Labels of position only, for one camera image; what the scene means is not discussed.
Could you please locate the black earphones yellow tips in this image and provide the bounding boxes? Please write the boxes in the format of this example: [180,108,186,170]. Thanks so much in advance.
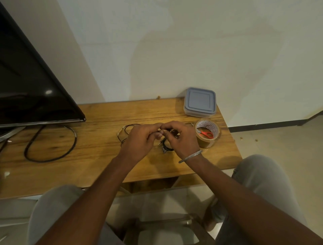
[117,124,142,147]

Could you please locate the black audio cable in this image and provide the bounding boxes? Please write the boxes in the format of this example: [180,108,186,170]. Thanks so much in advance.
[157,129,181,154]

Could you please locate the grey lidded plastic container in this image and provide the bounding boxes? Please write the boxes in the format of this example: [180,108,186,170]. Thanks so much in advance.
[183,87,217,118]

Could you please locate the person's right forearm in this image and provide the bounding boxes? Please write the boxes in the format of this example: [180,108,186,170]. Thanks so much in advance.
[184,152,323,245]

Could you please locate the person's leg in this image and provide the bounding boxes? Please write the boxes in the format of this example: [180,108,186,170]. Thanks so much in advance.
[209,154,308,245]
[26,184,124,245]

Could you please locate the silver bracelet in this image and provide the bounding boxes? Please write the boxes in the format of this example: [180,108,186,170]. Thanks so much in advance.
[178,150,203,164]

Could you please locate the person's right leg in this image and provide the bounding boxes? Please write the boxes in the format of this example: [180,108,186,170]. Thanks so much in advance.
[209,154,308,245]

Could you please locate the orange scissors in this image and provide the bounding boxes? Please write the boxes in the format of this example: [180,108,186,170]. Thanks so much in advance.
[196,129,214,139]

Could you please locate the person's right hand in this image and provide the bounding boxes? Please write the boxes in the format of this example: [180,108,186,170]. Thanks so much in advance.
[160,120,202,161]

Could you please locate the black television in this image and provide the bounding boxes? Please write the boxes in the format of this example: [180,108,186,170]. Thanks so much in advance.
[0,0,86,128]

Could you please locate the brown packing tape roll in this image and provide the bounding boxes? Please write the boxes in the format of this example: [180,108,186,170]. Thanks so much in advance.
[194,118,220,149]

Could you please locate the silver television stand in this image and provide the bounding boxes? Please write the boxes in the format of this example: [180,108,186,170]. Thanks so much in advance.
[0,126,26,142]

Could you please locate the person's left leg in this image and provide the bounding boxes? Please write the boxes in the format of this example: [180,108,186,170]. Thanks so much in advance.
[26,184,124,245]

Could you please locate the person's left hand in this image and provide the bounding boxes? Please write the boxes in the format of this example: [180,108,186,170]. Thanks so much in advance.
[118,123,164,165]

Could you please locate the person's left forearm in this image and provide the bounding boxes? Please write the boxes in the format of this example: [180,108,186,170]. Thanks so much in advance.
[35,155,134,245]

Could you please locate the thick black looped cable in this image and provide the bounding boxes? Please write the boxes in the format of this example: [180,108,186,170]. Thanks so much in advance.
[24,125,77,163]

